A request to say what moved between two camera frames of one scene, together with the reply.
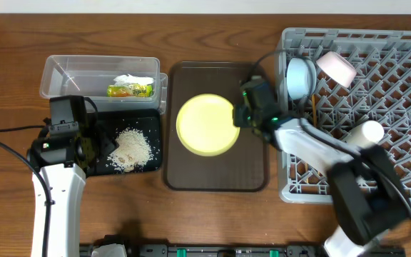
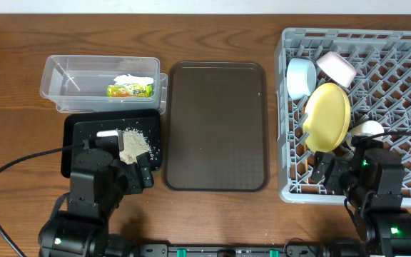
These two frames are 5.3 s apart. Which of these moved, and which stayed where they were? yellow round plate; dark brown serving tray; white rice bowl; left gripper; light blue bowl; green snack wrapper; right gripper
Moved: yellow round plate; right gripper; left gripper
Stayed: light blue bowl; green snack wrapper; white rice bowl; dark brown serving tray
